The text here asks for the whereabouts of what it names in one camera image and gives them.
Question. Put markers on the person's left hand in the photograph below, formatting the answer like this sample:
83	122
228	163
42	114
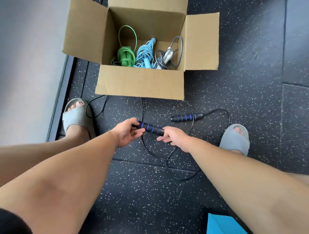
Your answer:
125	132

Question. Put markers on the person's right hand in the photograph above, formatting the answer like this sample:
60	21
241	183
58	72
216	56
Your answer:
176	138

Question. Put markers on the brown cardboard box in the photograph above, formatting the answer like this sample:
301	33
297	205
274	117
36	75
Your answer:
140	82

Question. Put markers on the person's left forearm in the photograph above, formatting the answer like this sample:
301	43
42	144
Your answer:
60	180

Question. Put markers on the person's right forearm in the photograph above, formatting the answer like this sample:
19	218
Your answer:
253	188

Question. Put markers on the grey left slipper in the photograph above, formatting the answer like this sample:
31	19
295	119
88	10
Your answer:
76	115

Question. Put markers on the grey slipper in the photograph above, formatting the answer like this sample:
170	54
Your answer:
76	115
234	139

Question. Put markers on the grey right slipper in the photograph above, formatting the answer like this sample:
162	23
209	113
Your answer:
234	139

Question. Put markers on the black shirt sleeve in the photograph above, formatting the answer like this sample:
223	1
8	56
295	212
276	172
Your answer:
12	223

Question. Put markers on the black wall edge trim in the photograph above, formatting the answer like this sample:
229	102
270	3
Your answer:
60	98

